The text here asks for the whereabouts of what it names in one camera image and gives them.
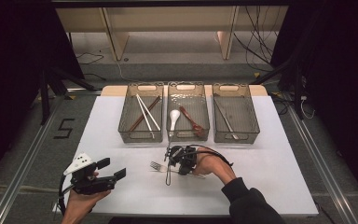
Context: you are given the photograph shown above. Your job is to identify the hand-held gripper cable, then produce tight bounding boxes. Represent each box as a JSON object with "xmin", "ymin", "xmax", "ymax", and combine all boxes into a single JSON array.
[
  {"xmin": 57, "ymin": 174, "xmax": 76, "ymax": 217},
  {"xmin": 165, "ymin": 144, "xmax": 235, "ymax": 187}
]

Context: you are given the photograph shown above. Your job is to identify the right hand-held gripper cable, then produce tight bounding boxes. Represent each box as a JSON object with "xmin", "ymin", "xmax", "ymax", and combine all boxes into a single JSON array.
[{"xmin": 165, "ymin": 144, "xmax": 235, "ymax": 187}]

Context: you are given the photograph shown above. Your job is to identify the person's right hand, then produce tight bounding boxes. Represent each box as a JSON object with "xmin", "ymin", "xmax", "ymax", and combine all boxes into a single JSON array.
[{"xmin": 194, "ymin": 147, "xmax": 236, "ymax": 185}]

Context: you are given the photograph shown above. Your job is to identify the metal fork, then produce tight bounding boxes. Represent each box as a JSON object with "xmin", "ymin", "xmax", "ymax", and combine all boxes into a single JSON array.
[
  {"xmin": 149, "ymin": 161, "xmax": 207, "ymax": 180},
  {"xmin": 213, "ymin": 96, "xmax": 241, "ymax": 141}
]

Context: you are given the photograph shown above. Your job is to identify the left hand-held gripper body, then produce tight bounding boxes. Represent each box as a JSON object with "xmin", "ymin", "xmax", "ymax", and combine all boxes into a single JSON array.
[{"xmin": 62, "ymin": 152, "xmax": 117, "ymax": 196}]

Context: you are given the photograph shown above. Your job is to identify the brown wooden chopstick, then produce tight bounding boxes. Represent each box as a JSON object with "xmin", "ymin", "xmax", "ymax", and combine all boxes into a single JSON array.
[{"xmin": 129, "ymin": 96, "xmax": 161, "ymax": 132}]

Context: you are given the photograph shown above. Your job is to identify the tangled floor cables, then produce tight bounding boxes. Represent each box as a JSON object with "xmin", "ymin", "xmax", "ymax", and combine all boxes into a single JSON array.
[{"xmin": 268, "ymin": 91, "xmax": 316, "ymax": 120}]

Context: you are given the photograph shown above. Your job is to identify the clear grey plastic bin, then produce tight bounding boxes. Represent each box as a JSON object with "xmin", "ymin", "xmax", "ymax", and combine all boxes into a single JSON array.
[
  {"xmin": 117, "ymin": 81, "xmax": 165, "ymax": 144},
  {"xmin": 212, "ymin": 82, "xmax": 261, "ymax": 145},
  {"xmin": 166, "ymin": 81, "xmax": 211, "ymax": 143}
]

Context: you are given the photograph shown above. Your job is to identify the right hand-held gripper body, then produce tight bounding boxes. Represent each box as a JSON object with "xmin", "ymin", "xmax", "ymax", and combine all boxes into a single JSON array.
[{"xmin": 163, "ymin": 133, "xmax": 199, "ymax": 176}]

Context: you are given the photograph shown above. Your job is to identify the white ceramic spoon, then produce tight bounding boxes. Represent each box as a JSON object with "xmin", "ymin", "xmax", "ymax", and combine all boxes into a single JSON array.
[{"xmin": 167, "ymin": 108, "xmax": 182, "ymax": 138}]

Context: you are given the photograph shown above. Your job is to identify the black floor cable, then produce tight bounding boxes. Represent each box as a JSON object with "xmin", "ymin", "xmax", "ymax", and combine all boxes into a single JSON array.
[{"xmin": 76, "ymin": 50, "xmax": 106, "ymax": 82}]

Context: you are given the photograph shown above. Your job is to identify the black metal stand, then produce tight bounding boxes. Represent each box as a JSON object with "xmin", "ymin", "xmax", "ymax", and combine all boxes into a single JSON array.
[
  {"xmin": 250, "ymin": 55, "xmax": 306, "ymax": 120},
  {"xmin": 38, "ymin": 66, "xmax": 97, "ymax": 125}
]

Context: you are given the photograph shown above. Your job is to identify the left hand-held gripper cable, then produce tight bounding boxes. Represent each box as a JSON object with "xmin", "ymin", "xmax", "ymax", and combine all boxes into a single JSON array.
[{"xmin": 57, "ymin": 174, "xmax": 76, "ymax": 217}]

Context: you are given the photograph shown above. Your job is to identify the metal floor rail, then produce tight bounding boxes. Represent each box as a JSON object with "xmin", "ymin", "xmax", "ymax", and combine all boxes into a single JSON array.
[
  {"xmin": 0, "ymin": 88, "xmax": 102, "ymax": 224},
  {"xmin": 287, "ymin": 104, "xmax": 358, "ymax": 224}
]

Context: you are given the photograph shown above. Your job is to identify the black curtain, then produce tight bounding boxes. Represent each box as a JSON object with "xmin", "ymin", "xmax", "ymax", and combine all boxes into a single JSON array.
[
  {"xmin": 269, "ymin": 0, "xmax": 358, "ymax": 206},
  {"xmin": 0, "ymin": 0, "xmax": 86, "ymax": 188}
]

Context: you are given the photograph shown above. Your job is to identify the white chopstick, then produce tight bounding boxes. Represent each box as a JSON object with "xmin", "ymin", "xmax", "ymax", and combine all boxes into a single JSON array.
[
  {"xmin": 135, "ymin": 93, "xmax": 155, "ymax": 139},
  {"xmin": 137, "ymin": 94, "xmax": 162, "ymax": 132}
]

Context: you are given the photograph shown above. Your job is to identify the white floor cable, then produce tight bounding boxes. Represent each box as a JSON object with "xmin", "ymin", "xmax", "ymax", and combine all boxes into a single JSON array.
[{"xmin": 115, "ymin": 60, "xmax": 134, "ymax": 83}]

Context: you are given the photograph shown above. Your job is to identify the beige wooden desk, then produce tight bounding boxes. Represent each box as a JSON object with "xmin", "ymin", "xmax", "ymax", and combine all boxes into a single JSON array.
[{"xmin": 55, "ymin": 6, "xmax": 288, "ymax": 62}]

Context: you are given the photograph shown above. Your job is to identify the white table sheet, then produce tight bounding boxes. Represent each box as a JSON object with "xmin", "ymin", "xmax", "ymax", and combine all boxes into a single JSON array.
[{"xmin": 52, "ymin": 95, "xmax": 320, "ymax": 217}]

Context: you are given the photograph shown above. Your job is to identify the white chopsticks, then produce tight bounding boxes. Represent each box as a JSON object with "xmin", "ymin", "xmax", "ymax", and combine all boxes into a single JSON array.
[{"xmin": 133, "ymin": 95, "xmax": 162, "ymax": 132}]

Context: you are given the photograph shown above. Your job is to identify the person's left hand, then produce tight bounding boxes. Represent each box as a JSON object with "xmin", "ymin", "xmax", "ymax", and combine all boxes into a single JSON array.
[{"xmin": 61, "ymin": 188, "xmax": 112, "ymax": 224}]

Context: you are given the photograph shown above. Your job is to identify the hanging black cables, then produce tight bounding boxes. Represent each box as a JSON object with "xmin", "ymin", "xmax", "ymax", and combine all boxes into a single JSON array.
[{"xmin": 232, "ymin": 6, "xmax": 281, "ymax": 73}]

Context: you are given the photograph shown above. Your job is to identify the red-brown wooden spoon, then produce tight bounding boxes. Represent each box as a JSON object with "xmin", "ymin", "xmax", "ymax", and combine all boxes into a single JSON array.
[{"xmin": 179, "ymin": 105, "xmax": 205, "ymax": 138}]

